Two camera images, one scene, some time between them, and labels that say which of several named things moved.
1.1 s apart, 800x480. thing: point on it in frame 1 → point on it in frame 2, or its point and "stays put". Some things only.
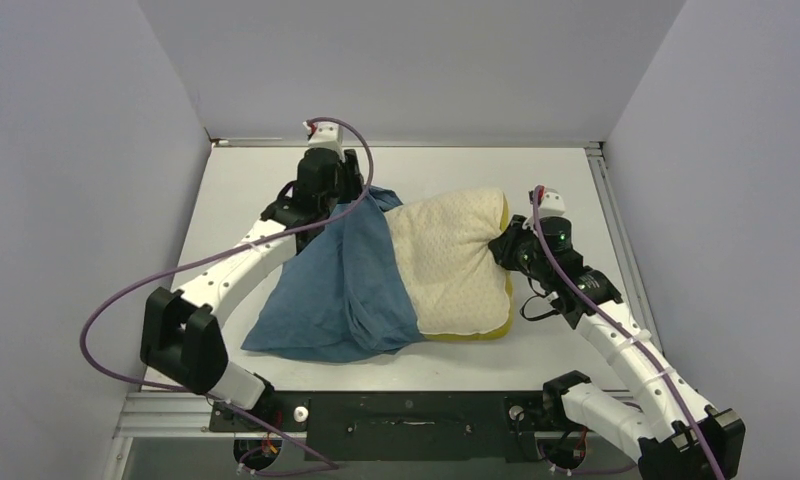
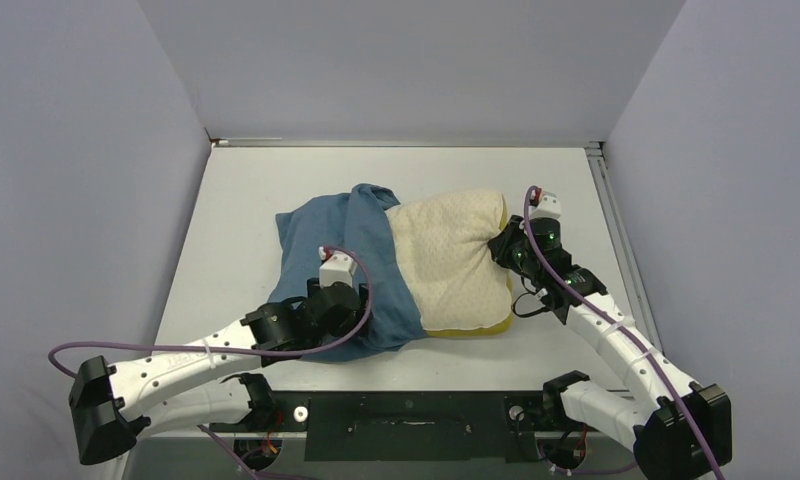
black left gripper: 351,179 → 357,316
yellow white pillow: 460,289 stays put
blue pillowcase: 346,296 stays put
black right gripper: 505,245 stays put
